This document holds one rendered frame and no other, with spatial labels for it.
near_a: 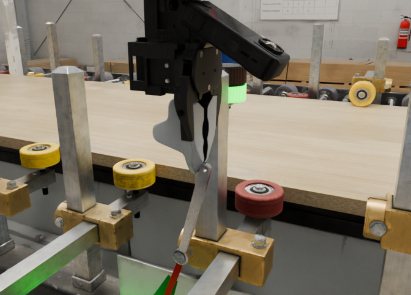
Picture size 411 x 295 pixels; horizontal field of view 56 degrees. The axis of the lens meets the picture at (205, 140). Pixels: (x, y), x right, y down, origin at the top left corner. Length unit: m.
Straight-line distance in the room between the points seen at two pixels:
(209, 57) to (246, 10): 7.47
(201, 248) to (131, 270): 0.15
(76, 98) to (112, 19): 8.64
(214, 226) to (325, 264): 0.30
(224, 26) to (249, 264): 0.32
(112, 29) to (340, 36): 4.91
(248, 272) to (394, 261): 0.19
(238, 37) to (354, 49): 7.21
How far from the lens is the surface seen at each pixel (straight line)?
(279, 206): 0.63
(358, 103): 1.36
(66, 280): 0.82
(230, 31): 0.38
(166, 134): 0.44
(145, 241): 0.95
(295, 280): 0.83
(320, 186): 0.69
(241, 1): 7.92
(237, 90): 0.53
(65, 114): 0.65
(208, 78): 0.42
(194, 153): 0.43
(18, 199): 0.84
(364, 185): 0.72
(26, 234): 1.17
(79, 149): 0.66
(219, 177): 0.53
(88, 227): 0.67
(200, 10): 0.40
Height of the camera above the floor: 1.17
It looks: 17 degrees down
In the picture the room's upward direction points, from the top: straight up
